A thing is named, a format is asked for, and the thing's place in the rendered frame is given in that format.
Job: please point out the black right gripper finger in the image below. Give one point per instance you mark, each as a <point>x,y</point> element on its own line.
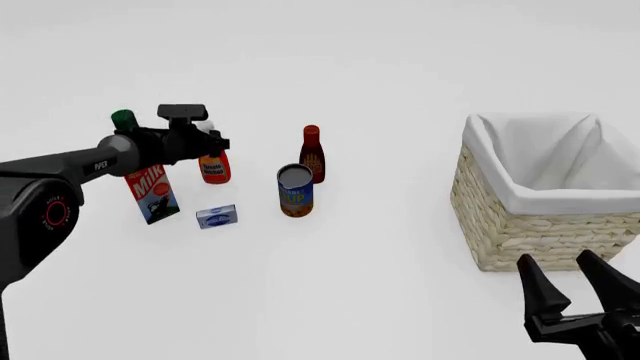
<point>540,292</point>
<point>615,288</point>

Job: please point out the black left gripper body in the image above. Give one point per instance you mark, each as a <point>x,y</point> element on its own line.
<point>185,144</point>

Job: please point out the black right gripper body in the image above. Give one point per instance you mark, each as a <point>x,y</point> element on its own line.
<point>615,333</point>

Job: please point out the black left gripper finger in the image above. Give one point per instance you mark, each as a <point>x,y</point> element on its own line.
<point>220,142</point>

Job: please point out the grey and black left robot arm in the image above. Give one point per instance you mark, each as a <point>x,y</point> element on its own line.
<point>45,176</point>

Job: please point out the red ketchup bottle white cap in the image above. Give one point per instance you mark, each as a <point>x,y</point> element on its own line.
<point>216,170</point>

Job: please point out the woven wicker basket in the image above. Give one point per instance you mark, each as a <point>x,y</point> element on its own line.
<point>530,240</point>

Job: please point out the white cloth basket liner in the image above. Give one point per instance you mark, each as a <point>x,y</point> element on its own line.
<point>505,150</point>

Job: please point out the small flat plate on stalk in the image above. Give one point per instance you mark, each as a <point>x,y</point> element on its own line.
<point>182,111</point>

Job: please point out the red and blue milk carton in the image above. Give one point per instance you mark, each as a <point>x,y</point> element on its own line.
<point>155,197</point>

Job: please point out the green capped bottle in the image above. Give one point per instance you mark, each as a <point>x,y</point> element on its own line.
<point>124,118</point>

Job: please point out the small blue white butter box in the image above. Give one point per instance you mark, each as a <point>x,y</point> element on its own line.
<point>217,216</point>

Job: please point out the blue and orange soup can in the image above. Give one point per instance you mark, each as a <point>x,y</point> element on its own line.
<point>296,195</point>

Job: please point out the dark red sauce bottle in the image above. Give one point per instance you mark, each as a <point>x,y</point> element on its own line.
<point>312,157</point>

